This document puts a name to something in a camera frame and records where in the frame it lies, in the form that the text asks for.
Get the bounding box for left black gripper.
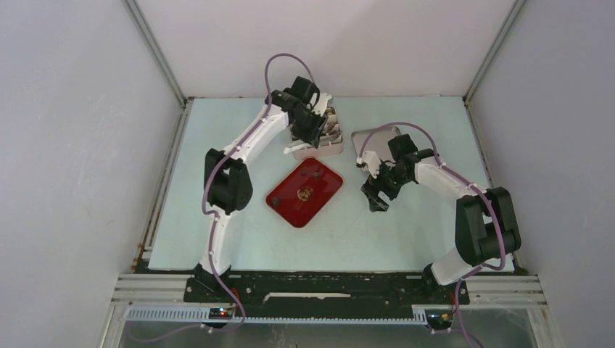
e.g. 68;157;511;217
290;106;327;149

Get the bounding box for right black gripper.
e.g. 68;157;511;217
362;159;412;212

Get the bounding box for silver metal tongs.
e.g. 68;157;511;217
283;117;340;154

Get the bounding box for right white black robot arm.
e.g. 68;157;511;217
356;134;521;303

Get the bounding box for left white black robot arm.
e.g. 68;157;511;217
199;77;332;302

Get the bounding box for white divided chocolate box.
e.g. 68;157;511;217
292;107;344;160

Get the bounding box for round foil wrapped chocolate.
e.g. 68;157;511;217
297;186;314;202

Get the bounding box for silver metal box lid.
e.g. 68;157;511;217
351;126;401;161

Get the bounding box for red plastic tray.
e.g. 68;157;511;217
265;157;344;228

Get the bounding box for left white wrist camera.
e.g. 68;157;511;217
310;92;333;115

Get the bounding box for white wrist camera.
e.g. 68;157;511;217
310;92;333;115
356;150;382;178

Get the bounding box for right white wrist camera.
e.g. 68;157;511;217
356;150;382;178

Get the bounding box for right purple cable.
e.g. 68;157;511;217
358;122;508;348

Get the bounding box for purple cable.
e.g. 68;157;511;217
125;53;315;343
358;122;508;348

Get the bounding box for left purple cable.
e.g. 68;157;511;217
125;53;315;343

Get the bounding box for grey cable duct strip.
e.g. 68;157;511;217
125;306;427;325

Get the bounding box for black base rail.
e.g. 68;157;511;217
183;270;469;319

